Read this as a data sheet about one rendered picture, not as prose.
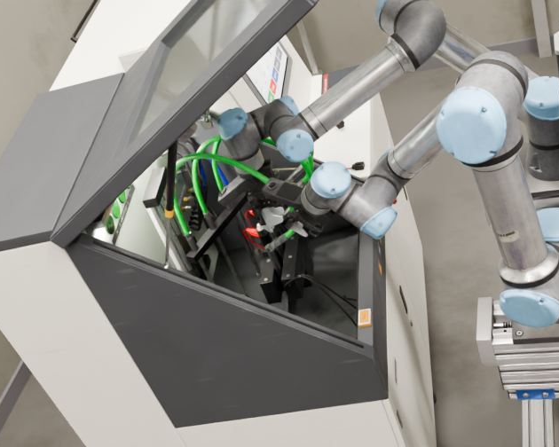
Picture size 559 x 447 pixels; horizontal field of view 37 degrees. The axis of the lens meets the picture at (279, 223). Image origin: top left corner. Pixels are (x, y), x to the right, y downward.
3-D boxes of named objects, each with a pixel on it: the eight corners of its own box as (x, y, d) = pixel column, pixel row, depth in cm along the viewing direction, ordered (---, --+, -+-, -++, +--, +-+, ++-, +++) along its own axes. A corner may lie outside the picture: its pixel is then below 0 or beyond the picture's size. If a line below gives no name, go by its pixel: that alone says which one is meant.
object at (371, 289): (388, 387, 214) (373, 345, 205) (371, 389, 215) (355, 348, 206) (385, 231, 262) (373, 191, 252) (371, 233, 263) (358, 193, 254)
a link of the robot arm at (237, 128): (251, 113, 198) (218, 129, 197) (266, 151, 204) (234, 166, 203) (242, 100, 204) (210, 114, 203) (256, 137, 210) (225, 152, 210)
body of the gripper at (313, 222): (314, 239, 197) (326, 225, 185) (284, 218, 197) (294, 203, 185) (331, 215, 199) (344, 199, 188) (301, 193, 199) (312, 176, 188)
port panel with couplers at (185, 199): (196, 225, 249) (155, 140, 231) (185, 227, 250) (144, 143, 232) (203, 199, 259) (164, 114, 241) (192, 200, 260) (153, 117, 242)
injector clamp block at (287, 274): (310, 316, 237) (294, 277, 228) (276, 321, 240) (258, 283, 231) (316, 238, 263) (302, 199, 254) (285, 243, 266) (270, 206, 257)
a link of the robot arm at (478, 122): (583, 286, 172) (517, 54, 143) (563, 340, 163) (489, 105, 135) (525, 283, 179) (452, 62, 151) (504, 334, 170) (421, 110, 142)
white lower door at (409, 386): (444, 538, 253) (391, 393, 213) (436, 539, 253) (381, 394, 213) (431, 372, 303) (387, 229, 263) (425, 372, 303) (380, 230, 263)
